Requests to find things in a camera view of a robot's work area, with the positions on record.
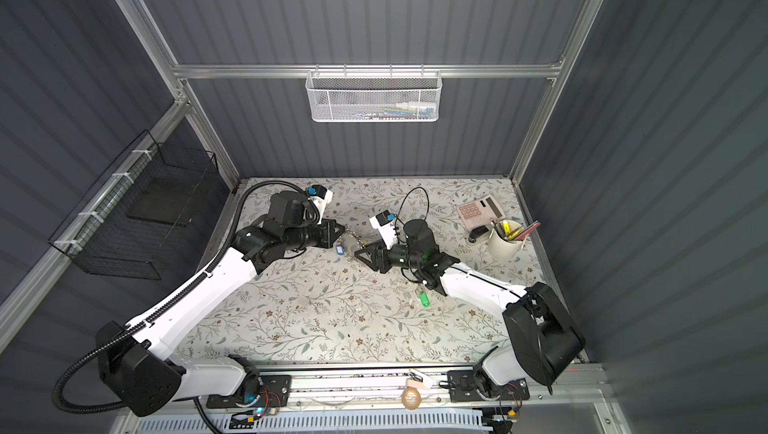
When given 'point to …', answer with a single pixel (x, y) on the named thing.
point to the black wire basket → (126, 226)
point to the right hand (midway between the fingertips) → (363, 254)
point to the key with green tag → (424, 298)
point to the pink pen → (529, 230)
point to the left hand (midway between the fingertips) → (346, 228)
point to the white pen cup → (504, 249)
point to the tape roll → (411, 398)
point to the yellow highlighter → (507, 227)
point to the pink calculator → (481, 212)
